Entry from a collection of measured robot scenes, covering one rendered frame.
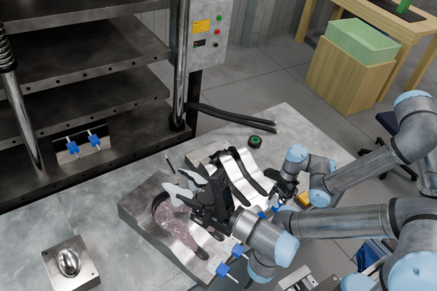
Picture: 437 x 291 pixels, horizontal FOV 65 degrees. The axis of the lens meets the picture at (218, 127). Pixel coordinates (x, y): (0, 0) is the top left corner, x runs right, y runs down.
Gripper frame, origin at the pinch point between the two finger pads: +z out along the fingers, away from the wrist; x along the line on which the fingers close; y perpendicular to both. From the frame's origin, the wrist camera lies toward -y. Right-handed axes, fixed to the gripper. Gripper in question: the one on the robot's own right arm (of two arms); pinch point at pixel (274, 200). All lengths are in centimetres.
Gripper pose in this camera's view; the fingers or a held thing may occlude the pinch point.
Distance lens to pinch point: 161.7
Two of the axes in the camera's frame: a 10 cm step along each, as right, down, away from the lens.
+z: -1.2, 7.4, 6.6
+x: 8.1, -3.2, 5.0
